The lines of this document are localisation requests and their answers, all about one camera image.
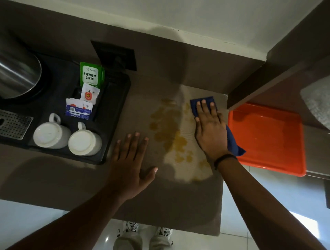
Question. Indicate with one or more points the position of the black serving tray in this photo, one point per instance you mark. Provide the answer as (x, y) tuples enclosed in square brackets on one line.
[(113, 108)]

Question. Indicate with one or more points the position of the person's left thumb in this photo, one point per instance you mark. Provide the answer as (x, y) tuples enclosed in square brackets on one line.
[(150, 174)]

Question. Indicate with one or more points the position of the perforated metal drip grate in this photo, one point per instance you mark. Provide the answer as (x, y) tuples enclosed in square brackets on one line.
[(14, 125)]

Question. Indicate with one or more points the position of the person's left middle finger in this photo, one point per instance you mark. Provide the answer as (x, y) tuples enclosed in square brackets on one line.
[(136, 146)]

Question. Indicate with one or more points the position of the person's right middle finger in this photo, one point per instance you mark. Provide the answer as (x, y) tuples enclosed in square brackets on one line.
[(205, 109)]

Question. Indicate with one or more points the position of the grey trousers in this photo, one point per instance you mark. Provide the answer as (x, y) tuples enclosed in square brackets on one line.
[(129, 242)]

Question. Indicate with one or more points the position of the person's left forearm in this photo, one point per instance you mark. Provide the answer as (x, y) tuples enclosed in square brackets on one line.
[(77, 221)]

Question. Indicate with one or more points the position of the black wall socket plate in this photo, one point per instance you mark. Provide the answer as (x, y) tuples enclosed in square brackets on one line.
[(113, 55)]

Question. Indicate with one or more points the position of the person's right thumb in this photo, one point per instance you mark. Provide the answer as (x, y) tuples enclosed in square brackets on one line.
[(197, 128)]

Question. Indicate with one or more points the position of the white ceramic mug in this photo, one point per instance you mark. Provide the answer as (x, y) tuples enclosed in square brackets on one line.
[(83, 141), (50, 132)]

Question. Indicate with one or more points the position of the person's right forearm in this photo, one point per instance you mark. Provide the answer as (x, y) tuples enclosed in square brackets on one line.
[(257, 206)]

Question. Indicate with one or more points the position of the person's right shoe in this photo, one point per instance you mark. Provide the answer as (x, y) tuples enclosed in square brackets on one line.
[(163, 231)]

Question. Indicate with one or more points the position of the brown wooden shelf board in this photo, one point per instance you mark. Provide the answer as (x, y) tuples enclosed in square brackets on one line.
[(270, 82)]

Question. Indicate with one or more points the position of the white sachet with orange print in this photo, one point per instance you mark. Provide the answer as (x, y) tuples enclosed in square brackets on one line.
[(89, 94)]

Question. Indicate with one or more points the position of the green tea sachet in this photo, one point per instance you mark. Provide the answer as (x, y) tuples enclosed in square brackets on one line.
[(90, 74)]

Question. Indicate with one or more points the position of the person's shoe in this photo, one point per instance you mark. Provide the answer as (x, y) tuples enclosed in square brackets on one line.
[(163, 231), (131, 226)]

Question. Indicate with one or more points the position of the person's right hand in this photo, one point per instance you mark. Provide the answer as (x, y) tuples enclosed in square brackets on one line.
[(210, 134)]

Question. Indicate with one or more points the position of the black wristband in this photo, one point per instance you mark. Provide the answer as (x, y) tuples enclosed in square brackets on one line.
[(224, 157)]

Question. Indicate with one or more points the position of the stainless steel kettle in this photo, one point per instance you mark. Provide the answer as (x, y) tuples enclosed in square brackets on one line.
[(18, 69)]

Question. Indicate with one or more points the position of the grey textured towel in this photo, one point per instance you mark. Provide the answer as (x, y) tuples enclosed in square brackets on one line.
[(317, 103)]

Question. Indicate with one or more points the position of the blue and white sachet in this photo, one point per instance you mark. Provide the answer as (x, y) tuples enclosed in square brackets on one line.
[(87, 108), (72, 109)]

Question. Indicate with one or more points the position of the yellow liquid spill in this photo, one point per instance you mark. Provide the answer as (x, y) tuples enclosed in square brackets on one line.
[(167, 128)]

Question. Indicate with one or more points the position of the person's left shoe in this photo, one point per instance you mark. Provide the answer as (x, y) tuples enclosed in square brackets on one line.
[(131, 226)]

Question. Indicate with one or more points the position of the person's left hand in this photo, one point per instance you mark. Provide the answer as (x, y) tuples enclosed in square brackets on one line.
[(127, 172)]

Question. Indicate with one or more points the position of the person's left little finger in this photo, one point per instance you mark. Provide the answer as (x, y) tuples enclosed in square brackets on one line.
[(117, 153)]

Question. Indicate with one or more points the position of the orange plastic tray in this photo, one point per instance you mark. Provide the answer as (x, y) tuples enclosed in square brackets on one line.
[(268, 136)]

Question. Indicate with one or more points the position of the blue cleaning cloth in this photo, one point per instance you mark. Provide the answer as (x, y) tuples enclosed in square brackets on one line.
[(233, 144)]

